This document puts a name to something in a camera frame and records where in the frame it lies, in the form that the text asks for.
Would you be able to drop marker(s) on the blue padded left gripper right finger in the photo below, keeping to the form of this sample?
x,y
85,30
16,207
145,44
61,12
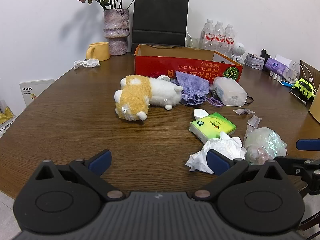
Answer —
x,y
226,170

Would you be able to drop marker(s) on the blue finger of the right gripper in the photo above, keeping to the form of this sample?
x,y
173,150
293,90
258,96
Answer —
x,y
308,144

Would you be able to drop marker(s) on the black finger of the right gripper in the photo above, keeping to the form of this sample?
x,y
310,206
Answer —
x,y
299,166

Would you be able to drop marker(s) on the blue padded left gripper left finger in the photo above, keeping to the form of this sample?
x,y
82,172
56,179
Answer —
x,y
89,172

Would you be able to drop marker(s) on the white tissue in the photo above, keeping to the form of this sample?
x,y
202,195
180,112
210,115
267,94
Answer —
x,y
230,147

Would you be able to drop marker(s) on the clear plastic bag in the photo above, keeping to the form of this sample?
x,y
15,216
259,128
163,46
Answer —
x,y
263,144

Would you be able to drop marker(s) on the green tissue pack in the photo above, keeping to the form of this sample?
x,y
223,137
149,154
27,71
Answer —
x,y
210,127

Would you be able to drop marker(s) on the small white cap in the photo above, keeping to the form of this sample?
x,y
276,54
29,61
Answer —
x,y
200,113

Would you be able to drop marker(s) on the purple drawstring cloth pouch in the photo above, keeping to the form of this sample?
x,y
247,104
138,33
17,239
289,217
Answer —
x,y
196,90

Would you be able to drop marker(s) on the white and yellow plush alpaca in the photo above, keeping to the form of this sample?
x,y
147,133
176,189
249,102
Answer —
x,y
138,92

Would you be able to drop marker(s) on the white round container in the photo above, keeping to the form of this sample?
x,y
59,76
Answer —
x,y
164,78

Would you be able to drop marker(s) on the torn clear wrapper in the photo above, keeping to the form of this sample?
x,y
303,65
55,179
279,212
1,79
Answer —
x,y
252,124

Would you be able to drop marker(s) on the neon yellow black gadget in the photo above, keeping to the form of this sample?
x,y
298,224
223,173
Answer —
x,y
304,88

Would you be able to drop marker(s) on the small torn wrapper piece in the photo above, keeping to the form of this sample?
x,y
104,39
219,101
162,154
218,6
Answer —
x,y
244,111

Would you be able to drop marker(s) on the purple wet wipes pack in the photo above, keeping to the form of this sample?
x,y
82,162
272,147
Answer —
x,y
275,66

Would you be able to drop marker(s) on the small printed tin box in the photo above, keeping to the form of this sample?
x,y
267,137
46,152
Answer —
x,y
254,61

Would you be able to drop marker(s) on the black small bottles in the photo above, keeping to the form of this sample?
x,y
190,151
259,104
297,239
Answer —
x,y
264,54

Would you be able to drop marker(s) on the white paper box at edge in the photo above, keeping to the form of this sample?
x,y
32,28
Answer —
x,y
32,89

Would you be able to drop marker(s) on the crumpled paper near mug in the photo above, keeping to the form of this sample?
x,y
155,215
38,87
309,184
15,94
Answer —
x,y
88,63

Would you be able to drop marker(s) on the white robot figurine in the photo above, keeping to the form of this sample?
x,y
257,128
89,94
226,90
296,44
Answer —
x,y
238,51

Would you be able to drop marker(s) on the yellow ceramic mug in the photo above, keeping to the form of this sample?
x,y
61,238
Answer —
x,y
99,51

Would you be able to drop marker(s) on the right water bottle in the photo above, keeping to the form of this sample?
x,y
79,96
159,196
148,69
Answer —
x,y
229,40

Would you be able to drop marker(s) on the water bottle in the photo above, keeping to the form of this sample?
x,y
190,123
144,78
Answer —
x,y
229,40
219,36
207,36

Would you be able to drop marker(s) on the red cardboard box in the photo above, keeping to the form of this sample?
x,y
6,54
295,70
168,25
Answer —
x,y
154,61

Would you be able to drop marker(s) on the clear drinking glass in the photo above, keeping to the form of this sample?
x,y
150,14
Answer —
x,y
192,42

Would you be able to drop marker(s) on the middle water bottle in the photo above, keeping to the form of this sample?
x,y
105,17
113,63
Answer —
x,y
219,36

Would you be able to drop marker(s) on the left water bottle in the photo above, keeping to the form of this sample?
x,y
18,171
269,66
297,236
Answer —
x,y
207,36

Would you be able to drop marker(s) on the purple ceramic vase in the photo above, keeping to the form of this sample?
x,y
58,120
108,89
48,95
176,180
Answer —
x,y
116,30

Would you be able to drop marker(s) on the black paper shopping bag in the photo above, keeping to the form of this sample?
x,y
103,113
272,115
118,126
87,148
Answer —
x,y
159,22

